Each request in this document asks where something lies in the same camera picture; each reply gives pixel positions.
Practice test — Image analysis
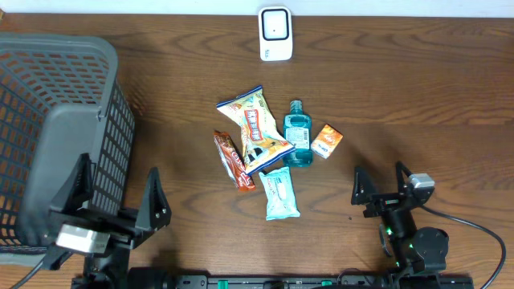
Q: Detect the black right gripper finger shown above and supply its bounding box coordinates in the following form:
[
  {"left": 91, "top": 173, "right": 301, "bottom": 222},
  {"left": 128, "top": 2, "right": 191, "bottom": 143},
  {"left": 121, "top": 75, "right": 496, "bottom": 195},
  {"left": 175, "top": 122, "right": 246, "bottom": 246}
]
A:
[
  {"left": 395, "top": 161, "right": 412, "bottom": 194},
  {"left": 351, "top": 166, "right": 377, "bottom": 206}
]

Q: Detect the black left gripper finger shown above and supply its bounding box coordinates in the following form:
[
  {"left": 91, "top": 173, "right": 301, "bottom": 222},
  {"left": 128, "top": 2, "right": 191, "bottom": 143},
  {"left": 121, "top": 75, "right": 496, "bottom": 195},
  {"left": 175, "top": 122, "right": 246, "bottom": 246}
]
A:
[
  {"left": 50, "top": 153, "right": 93, "bottom": 213},
  {"left": 135, "top": 167, "right": 172, "bottom": 232}
]

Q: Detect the orange small box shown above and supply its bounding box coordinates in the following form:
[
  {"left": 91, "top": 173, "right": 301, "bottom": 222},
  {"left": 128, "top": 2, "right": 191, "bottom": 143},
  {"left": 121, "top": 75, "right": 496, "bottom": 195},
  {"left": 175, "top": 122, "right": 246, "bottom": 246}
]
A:
[{"left": 311, "top": 124, "right": 344, "bottom": 159}]

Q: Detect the blue mouthwash bottle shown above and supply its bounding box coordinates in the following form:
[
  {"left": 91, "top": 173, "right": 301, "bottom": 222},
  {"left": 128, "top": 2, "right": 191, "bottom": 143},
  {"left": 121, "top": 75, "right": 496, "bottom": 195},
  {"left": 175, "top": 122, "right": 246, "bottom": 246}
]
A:
[{"left": 283, "top": 100, "right": 313, "bottom": 167}]

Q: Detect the red brown snack bar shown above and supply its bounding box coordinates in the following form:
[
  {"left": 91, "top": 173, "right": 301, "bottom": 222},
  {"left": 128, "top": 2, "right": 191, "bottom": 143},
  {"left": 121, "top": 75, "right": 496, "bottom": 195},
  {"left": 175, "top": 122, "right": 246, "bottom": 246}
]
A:
[{"left": 213, "top": 131, "right": 255, "bottom": 192}]

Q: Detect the yellow wet wipes bag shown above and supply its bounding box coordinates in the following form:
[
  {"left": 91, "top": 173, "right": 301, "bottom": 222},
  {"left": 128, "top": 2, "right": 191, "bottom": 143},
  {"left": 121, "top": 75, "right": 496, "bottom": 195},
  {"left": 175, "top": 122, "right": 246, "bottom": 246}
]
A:
[{"left": 216, "top": 85, "right": 296, "bottom": 175}]

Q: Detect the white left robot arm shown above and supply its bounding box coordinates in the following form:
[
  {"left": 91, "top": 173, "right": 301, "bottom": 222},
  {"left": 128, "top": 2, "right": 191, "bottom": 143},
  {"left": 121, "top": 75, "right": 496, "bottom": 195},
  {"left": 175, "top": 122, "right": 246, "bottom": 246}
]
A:
[{"left": 41, "top": 153, "right": 175, "bottom": 288}]

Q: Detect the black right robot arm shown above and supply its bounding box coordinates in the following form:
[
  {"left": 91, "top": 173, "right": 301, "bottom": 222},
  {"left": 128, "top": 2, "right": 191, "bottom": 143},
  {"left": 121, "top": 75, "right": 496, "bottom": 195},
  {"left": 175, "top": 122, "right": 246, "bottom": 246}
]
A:
[{"left": 351, "top": 161, "right": 449, "bottom": 275}]

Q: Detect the grey plastic basket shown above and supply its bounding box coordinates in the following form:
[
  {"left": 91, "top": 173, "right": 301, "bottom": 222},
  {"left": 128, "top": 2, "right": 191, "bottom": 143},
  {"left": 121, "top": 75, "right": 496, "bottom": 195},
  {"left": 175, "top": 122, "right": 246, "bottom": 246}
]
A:
[{"left": 1, "top": 33, "right": 135, "bottom": 267}]

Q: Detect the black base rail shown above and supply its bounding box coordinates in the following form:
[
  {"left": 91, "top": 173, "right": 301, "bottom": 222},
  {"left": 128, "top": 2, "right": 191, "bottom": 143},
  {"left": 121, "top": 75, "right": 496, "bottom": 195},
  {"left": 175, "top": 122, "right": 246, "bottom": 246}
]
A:
[{"left": 174, "top": 274, "right": 475, "bottom": 289}]

